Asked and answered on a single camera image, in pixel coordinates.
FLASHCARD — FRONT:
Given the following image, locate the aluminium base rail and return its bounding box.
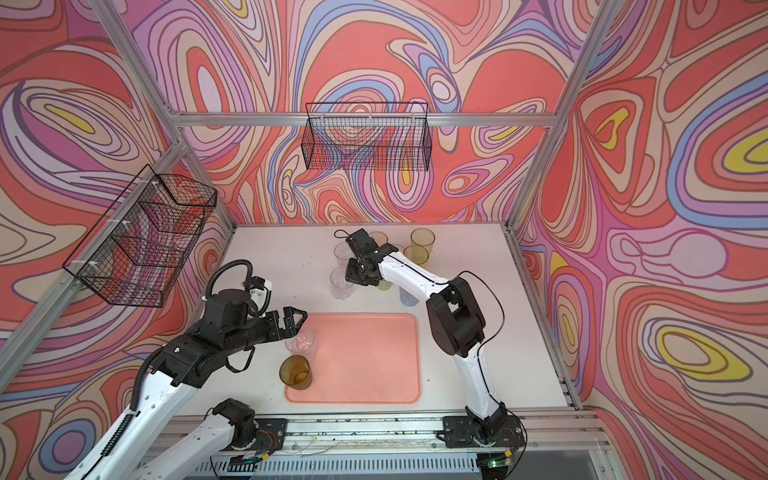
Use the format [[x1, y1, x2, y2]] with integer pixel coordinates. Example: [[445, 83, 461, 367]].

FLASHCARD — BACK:
[[139, 410, 626, 479]]

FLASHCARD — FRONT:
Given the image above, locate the black wire basket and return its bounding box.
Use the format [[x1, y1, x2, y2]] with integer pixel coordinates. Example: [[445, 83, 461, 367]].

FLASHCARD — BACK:
[[301, 101, 433, 172], [62, 165, 218, 308]]

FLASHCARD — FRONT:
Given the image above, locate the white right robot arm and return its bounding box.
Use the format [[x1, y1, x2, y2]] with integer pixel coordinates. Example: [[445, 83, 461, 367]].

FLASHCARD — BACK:
[[334, 229, 508, 445]]

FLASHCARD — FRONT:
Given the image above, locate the dark olive dotted glass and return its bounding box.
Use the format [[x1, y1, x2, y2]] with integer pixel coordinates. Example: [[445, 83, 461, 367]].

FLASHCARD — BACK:
[[279, 355, 312, 390]]

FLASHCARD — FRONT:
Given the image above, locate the pink plastic tray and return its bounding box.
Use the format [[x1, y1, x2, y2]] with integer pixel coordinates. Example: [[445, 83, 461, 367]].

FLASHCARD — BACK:
[[285, 313, 421, 404]]

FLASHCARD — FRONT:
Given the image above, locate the clear faceted glass tumbler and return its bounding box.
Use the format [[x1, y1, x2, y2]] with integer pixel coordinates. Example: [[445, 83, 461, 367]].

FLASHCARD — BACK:
[[285, 327, 318, 361]]

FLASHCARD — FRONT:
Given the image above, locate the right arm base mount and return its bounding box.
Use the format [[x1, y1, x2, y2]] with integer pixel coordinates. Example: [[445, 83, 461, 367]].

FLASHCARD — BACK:
[[435, 406, 527, 451]]

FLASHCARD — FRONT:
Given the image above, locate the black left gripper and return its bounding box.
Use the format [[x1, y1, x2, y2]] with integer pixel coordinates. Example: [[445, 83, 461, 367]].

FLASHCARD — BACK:
[[221, 305, 309, 358]]

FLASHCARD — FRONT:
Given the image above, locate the yellow tall glass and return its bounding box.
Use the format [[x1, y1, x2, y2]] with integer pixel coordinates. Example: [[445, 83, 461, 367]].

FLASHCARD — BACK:
[[404, 244, 430, 266]]

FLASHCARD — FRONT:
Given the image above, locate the amber glass tumbler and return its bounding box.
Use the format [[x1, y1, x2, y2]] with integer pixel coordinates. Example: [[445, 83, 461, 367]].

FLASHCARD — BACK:
[[368, 231, 388, 247]]

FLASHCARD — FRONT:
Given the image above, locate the blue textured tall glass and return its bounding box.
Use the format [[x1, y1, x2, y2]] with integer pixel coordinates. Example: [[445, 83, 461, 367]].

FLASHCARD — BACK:
[[399, 288, 421, 307]]

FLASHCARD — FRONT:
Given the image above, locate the yellow-green tall glass back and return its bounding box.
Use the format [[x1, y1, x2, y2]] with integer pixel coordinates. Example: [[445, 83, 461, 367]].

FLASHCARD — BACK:
[[410, 227, 436, 252]]

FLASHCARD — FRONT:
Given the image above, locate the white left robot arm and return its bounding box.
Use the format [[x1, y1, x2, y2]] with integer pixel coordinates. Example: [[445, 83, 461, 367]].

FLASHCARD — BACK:
[[68, 277, 308, 479]]

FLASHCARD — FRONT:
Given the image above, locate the clear glass tumbler front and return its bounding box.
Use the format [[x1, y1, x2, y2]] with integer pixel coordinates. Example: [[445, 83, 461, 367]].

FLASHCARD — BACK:
[[329, 267, 356, 300]]

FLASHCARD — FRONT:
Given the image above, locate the black wire basket back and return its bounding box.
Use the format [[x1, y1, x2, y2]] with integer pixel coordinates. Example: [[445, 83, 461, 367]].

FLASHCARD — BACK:
[[301, 101, 433, 172]]

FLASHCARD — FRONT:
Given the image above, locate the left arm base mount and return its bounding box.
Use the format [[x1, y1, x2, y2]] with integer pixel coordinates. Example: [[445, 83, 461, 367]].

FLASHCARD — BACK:
[[212, 398, 288, 454]]

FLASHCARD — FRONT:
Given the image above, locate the black wire basket left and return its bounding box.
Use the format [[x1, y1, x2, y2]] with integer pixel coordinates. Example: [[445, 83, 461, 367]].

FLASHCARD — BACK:
[[62, 165, 218, 308]]

